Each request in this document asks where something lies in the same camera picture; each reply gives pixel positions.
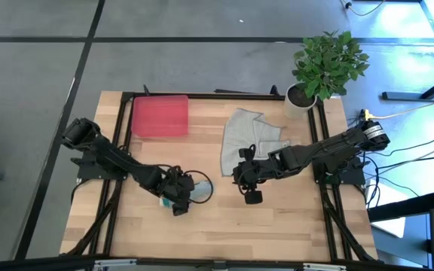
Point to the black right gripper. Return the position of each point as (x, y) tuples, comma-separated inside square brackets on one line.
[(252, 171)]

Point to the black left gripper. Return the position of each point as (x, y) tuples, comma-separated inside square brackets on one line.
[(175, 186)]

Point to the light blue microfiber towel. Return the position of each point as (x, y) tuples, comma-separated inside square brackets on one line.
[(202, 190)]

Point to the grey microfiber towel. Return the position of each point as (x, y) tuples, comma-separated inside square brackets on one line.
[(239, 131)]

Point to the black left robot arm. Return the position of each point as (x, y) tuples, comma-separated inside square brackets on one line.
[(119, 160)]

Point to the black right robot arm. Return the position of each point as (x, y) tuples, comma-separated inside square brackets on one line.
[(315, 152)]

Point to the red plastic basket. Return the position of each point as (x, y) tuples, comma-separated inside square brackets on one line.
[(160, 116)]

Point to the white cup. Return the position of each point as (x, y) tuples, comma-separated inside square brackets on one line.
[(291, 111)]

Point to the yellow power plug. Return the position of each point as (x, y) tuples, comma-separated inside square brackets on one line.
[(365, 113)]

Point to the green leafy plant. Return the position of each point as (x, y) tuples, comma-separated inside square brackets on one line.
[(326, 64)]

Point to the white box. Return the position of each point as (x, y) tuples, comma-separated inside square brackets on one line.
[(388, 195)]

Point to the black desk leg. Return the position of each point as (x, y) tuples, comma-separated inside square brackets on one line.
[(401, 96)]

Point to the dark side desk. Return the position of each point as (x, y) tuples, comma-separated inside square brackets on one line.
[(405, 244)]

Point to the black aluminium table frame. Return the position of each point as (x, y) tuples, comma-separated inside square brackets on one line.
[(202, 96)]

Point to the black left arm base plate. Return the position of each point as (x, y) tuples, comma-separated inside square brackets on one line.
[(85, 171)]

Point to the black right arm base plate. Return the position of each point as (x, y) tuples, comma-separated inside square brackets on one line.
[(349, 177)]

